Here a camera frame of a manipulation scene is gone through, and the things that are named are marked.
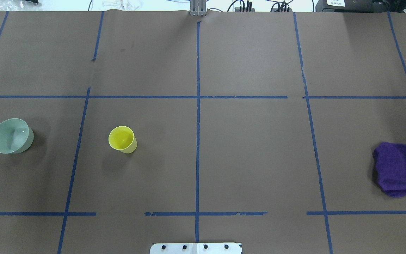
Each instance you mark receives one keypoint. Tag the white metal mounting plate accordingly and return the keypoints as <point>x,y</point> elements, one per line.
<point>197,248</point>

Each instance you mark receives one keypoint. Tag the brown paper table cover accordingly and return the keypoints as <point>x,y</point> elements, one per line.
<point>255,128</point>

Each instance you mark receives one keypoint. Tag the grey metal post bracket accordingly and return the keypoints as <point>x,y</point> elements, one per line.
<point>198,8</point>

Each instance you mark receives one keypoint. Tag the black device with label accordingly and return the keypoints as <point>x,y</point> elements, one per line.
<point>360,6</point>

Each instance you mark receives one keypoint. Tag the white crumpled plastic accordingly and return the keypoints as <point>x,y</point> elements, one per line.
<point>127,5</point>

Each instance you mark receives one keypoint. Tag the black power strip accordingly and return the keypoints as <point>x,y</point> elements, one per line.
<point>246,9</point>

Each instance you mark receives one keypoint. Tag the pale green bowl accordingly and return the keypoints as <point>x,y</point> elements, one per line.
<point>15,136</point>

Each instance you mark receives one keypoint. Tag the yellow plastic cup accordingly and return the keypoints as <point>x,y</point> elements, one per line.
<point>122,139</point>

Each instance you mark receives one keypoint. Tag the purple cloth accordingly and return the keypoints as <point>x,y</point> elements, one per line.
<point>390,165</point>

